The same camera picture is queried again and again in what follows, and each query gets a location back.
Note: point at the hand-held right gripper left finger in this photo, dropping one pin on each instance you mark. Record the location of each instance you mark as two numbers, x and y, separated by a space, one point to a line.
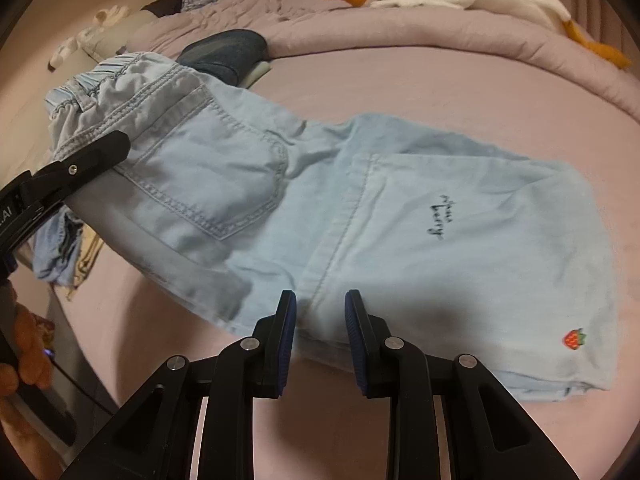
287 340

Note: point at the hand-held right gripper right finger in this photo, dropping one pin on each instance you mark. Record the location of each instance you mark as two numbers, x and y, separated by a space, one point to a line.
352 340

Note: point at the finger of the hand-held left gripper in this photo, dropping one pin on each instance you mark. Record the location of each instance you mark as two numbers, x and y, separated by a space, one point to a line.
85 160

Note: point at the light blue strawberry pants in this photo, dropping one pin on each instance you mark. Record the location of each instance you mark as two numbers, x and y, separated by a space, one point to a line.
390 240

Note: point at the person's left hand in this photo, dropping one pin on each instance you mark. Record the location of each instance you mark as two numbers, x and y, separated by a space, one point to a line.
35 350

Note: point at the crumpled light blue cloth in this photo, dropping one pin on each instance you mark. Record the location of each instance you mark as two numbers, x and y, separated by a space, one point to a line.
55 250

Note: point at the yellow checked cloth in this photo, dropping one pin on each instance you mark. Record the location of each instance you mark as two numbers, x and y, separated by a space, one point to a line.
87 260

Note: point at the white bunny plush toy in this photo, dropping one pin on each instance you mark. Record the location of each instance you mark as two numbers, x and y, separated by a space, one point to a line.
90 35

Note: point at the beige pillow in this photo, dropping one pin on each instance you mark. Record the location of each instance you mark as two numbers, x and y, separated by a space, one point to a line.
130 27

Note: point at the dark cloth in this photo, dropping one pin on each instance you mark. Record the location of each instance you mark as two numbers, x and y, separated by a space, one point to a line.
165 5

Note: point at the folded dark blue jeans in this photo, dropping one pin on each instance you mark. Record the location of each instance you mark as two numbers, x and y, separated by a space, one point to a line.
225 50

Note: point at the folded light green cloth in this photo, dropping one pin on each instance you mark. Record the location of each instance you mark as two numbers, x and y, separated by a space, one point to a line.
257 72

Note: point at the blue plaid shirt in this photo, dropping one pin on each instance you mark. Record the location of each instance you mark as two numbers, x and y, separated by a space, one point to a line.
200 0

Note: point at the pink quilt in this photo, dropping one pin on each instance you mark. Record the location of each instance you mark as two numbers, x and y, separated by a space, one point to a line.
450 40

